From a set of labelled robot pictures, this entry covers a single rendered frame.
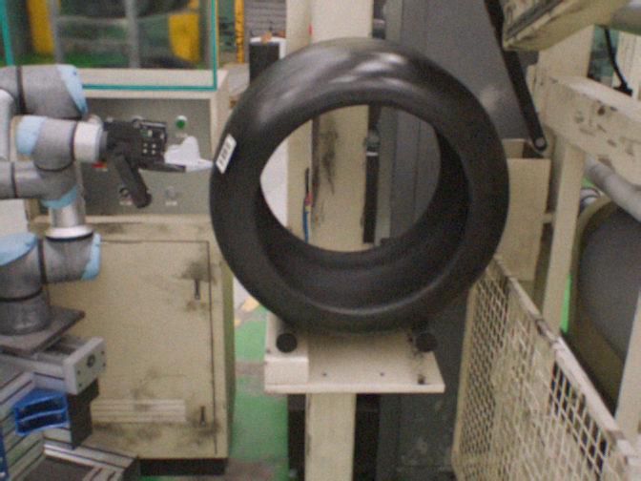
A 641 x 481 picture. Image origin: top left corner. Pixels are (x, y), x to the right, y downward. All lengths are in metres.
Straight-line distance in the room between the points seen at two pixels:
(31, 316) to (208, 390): 0.65
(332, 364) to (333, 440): 0.50
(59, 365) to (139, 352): 0.43
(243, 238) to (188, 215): 0.82
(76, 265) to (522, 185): 1.10
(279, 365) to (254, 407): 1.40
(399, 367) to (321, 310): 0.26
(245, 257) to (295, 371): 0.27
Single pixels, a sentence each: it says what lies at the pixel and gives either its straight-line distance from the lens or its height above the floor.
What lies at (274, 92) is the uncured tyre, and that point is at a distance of 1.32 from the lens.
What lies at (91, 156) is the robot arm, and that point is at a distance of 1.46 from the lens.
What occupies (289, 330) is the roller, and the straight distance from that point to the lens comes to 1.48.
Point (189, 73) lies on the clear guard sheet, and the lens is 2.06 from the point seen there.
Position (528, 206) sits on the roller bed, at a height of 1.09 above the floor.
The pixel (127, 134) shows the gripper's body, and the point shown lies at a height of 1.30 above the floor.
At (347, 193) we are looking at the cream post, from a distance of 1.75.
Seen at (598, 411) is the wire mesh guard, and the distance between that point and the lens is 1.20.
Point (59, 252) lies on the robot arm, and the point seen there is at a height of 0.92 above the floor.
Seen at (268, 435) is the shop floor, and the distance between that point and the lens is 2.75.
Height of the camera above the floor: 1.63
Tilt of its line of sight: 21 degrees down
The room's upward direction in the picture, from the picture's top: 1 degrees clockwise
